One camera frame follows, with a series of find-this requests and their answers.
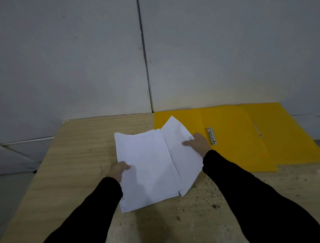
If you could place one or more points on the silver metal folder clip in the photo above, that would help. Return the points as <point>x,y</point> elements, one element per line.
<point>258,130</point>
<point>211,135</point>

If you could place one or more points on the yellow folder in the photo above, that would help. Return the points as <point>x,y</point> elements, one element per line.
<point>295,140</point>
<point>235,150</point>

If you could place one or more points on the person's right forearm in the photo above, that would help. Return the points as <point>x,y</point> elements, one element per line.
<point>262,205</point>

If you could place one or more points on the person's left forearm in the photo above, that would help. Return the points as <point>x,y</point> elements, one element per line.
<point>87,212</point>

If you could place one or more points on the gathered white papers stack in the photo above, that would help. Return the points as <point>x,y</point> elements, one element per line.
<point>145,170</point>

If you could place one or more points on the person's right hand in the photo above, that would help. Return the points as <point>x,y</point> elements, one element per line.
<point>200,145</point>

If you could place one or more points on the person's left hand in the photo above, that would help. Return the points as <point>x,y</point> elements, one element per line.
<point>117,170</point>

